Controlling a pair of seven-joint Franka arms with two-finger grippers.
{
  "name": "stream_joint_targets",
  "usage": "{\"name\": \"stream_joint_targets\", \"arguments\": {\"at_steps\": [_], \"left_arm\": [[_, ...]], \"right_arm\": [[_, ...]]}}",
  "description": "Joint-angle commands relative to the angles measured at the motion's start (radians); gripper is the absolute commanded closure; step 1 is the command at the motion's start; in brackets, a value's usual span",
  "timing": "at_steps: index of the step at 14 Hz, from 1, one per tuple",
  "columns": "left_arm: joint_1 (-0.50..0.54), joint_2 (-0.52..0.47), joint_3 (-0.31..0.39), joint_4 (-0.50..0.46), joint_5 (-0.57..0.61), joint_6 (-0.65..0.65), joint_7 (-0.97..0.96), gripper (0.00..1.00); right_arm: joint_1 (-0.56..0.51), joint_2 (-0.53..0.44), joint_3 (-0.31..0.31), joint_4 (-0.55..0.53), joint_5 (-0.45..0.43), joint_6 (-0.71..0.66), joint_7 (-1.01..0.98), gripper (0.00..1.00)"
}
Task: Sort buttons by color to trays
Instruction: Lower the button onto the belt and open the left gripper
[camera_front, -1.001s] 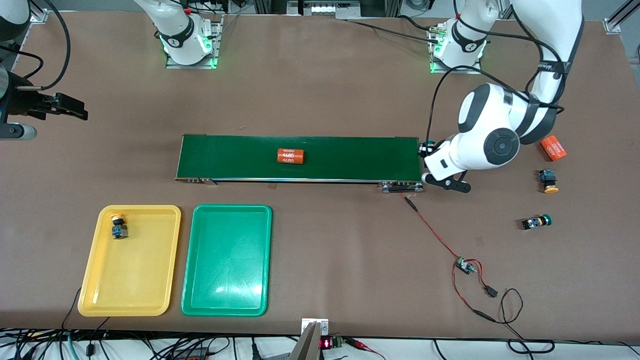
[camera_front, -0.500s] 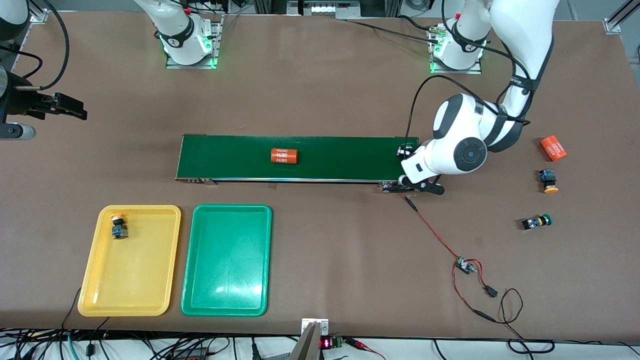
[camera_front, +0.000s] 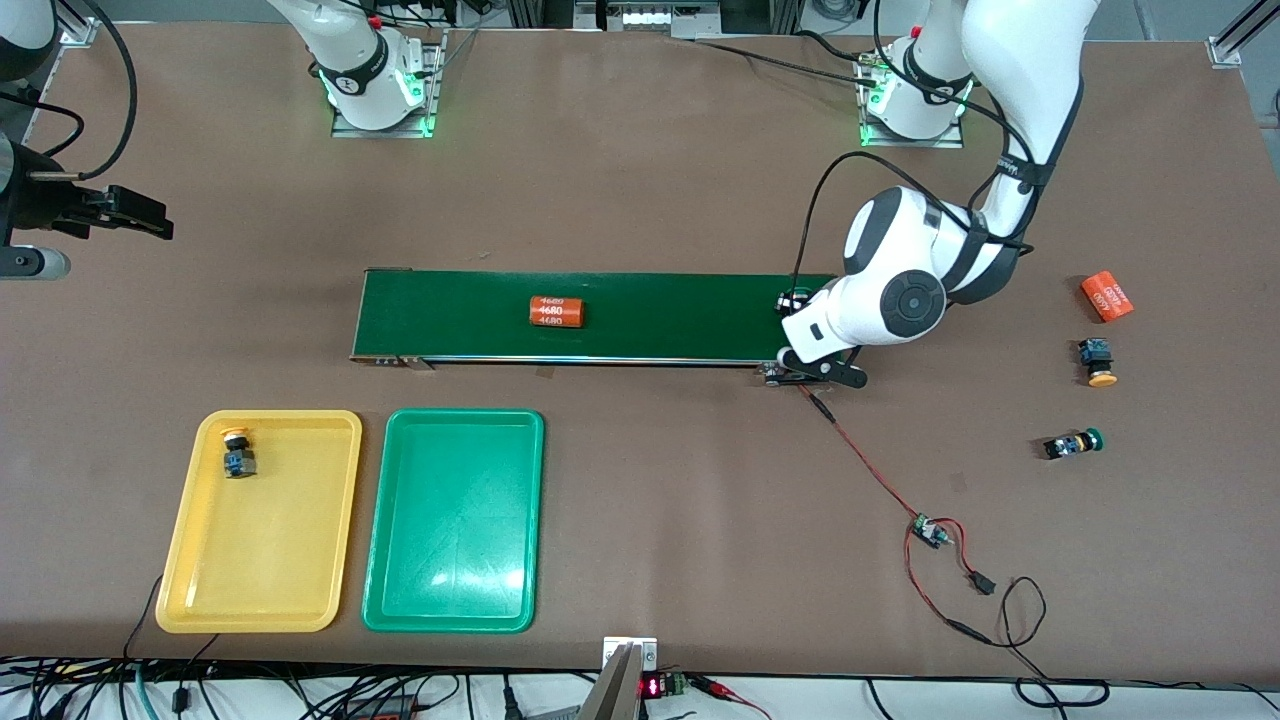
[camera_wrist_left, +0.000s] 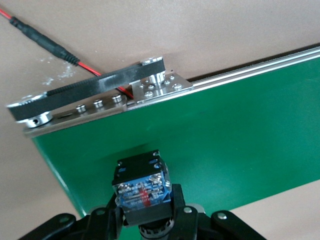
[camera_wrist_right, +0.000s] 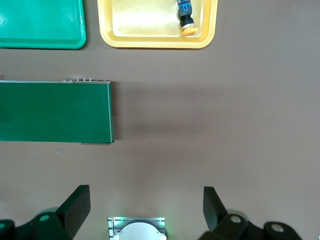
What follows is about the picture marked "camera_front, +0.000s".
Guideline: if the yellow push button switch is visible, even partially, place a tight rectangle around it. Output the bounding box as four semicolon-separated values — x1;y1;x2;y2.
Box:
1076;338;1119;389
220;427;259;480

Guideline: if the green conveyor belt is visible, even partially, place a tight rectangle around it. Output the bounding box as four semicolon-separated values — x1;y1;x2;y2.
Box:
350;268;849;387

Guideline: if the red black power lead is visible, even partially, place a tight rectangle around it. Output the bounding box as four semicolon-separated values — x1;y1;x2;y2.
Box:
903;518;1049;651

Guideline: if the yellow plastic tray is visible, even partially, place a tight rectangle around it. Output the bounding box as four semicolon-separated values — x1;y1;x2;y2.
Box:
155;409;363;634

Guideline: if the red clip lead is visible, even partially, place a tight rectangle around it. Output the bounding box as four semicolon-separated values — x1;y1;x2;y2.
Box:
690;675;773;720

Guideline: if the green plastic tray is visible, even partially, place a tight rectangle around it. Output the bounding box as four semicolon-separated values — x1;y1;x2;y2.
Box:
361;408;546;634

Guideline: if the grey metal pole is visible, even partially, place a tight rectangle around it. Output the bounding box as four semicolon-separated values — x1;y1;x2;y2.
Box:
575;645;643;720

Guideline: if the red black motor wire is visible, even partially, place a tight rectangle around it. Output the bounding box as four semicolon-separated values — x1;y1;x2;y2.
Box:
798;383;931;526

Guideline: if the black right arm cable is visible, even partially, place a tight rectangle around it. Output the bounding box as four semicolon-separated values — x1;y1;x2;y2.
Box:
0;0;137;181

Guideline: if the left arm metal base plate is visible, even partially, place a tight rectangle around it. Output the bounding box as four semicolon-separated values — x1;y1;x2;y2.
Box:
858;50;968;149

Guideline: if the black base supply cable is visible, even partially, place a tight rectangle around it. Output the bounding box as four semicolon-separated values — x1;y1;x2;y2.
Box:
690;30;881;86

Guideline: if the green push button switch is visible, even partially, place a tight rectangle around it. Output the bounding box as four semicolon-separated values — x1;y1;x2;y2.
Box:
1043;427;1106;461

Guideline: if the aluminium frame rack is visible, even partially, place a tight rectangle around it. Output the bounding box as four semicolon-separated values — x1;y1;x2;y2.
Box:
505;0;801;41

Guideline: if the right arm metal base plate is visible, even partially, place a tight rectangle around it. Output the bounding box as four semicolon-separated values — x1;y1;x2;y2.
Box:
330;28;448;139

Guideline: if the small metal table bracket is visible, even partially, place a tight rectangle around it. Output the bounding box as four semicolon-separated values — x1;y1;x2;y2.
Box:
602;636;659;673

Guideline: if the thin black cable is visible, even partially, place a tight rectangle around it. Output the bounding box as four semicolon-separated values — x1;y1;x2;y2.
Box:
123;575;166;663

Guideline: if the black looped cable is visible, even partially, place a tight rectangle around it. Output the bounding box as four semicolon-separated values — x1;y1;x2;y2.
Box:
1015;650;1111;709

